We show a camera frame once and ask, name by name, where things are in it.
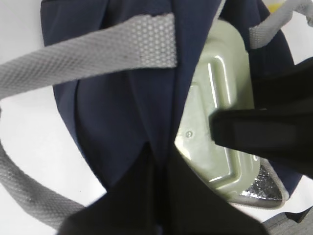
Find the navy insulated lunch bag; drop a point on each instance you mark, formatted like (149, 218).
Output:
(121, 71)

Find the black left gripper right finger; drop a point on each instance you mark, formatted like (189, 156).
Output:
(195, 209)

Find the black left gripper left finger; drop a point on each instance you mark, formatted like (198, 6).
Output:
(126, 209)

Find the green lidded glass container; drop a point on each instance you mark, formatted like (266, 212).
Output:
(221, 81)

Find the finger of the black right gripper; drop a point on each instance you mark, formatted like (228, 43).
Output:
(283, 137)
(294, 84)

